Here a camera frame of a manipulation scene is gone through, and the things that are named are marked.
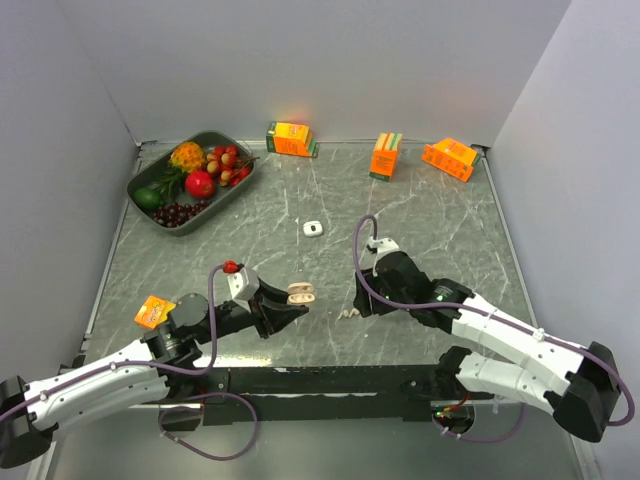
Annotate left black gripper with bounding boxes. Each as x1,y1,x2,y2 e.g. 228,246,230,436
195,277,308,344

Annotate beige earbud charging case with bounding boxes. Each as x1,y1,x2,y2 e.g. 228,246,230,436
287,282,316,305

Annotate white earbud charging case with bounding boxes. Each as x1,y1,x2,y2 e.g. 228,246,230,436
302,220,324,238

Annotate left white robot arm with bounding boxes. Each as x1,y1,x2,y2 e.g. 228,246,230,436
1,283,315,469

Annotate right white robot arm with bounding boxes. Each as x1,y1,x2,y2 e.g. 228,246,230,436
354,251,622,443

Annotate orange sponge box front left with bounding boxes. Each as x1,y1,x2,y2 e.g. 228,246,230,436
134,295,176,329

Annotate orange sponge box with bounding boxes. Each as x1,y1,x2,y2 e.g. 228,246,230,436
421,138,481,182
369,132,403,182
134,295,176,329
266,121,319,158

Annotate dark grape bunch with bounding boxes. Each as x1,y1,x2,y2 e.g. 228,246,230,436
151,200,211,229

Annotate red apple toy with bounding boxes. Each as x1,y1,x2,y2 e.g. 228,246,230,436
185,171,215,199

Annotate red lychee bunch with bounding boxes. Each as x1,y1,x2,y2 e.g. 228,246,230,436
205,145,257,187

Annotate orange sponge box back middle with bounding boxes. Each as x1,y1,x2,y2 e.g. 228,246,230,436
369,132,403,182

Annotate green lime toy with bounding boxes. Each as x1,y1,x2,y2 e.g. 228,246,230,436
133,187,164,211

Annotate orange sponge box back left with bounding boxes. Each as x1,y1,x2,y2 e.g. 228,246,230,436
266,121,319,158

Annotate orange sponge box back right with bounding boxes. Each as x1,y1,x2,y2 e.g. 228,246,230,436
421,138,481,182

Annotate orange pineapple toy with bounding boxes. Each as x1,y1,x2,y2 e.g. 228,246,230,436
169,141,207,174

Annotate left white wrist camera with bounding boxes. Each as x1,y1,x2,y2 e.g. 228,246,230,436
223,261,260,302

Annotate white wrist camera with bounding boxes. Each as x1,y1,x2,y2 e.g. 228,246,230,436
223,261,260,302
366,237,399,256

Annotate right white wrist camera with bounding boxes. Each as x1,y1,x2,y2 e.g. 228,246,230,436
366,237,399,256

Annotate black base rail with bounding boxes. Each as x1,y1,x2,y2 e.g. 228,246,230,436
157,363,496,434

